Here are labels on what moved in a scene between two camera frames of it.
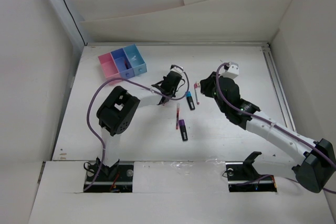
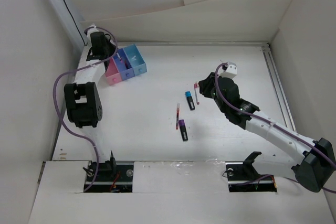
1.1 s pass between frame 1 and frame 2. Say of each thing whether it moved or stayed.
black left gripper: moved
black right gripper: stayed
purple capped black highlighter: stayed
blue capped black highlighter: stayed
